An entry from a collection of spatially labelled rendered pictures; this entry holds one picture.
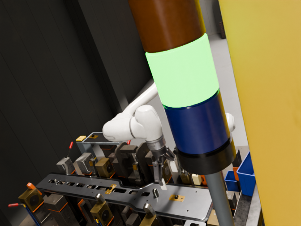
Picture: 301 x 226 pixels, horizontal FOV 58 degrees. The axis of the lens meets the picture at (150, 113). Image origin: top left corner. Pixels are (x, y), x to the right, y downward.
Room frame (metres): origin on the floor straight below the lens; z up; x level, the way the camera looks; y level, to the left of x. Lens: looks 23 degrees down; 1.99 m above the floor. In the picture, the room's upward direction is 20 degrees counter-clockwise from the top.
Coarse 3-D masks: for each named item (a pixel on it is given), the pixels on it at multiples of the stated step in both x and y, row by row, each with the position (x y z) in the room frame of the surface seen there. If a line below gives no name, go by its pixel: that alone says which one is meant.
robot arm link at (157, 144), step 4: (156, 140) 1.09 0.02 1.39; (160, 140) 1.09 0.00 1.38; (164, 140) 1.11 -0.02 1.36; (148, 144) 1.11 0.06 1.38; (152, 144) 1.09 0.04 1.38; (156, 144) 1.09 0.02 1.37; (160, 144) 1.09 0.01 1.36; (164, 144) 1.10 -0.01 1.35; (152, 148) 1.10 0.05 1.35; (156, 148) 1.09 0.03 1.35
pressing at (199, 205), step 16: (48, 176) 1.85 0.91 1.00; (64, 176) 1.76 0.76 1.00; (80, 176) 1.68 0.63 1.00; (64, 192) 1.56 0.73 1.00; (80, 192) 1.49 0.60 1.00; (96, 192) 1.43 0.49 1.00; (112, 192) 1.37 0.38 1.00; (128, 192) 1.32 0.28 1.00; (160, 192) 1.22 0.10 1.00; (176, 192) 1.17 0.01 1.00; (192, 192) 1.13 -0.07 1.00; (208, 192) 1.09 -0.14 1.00; (160, 208) 1.10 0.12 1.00; (176, 208) 1.06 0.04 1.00; (192, 208) 1.03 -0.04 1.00; (208, 208) 0.99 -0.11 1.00
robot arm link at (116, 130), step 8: (152, 88) 1.39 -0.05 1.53; (144, 96) 1.35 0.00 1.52; (152, 96) 1.37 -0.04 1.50; (136, 104) 1.32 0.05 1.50; (144, 104) 1.34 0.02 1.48; (128, 112) 1.27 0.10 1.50; (112, 120) 1.20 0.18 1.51; (120, 120) 1.17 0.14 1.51; (128, 120) 1.15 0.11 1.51; (104, 128) 1.19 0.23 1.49; (112, 128) 1.16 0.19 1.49; (120, 128) 1.14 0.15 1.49; (128, 128) 1.12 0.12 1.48; (104, 136) 1.19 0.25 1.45; (112, 136) 1.15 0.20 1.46; (120, 136) 1.13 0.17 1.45; (128, 136) 1.12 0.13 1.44
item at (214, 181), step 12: (228, 144) 0.26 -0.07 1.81; (180, 156) 0.28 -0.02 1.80; (192, 156) 0.26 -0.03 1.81; (204, 156) 0.26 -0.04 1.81; (216, 156) 0.25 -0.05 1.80; (228, 156) 0.26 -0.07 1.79; (192, 168) 0.26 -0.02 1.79; (204, 168) 0.26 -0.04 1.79; (216, 168) 0.25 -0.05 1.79; (216, 180) 0.28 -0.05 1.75; (216, 192) 0.28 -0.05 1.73; (216, 204) 0.28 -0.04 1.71; (228, 204) 0.28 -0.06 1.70; (216, 216) 0.29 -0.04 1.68; (228, 216) 0.28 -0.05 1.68
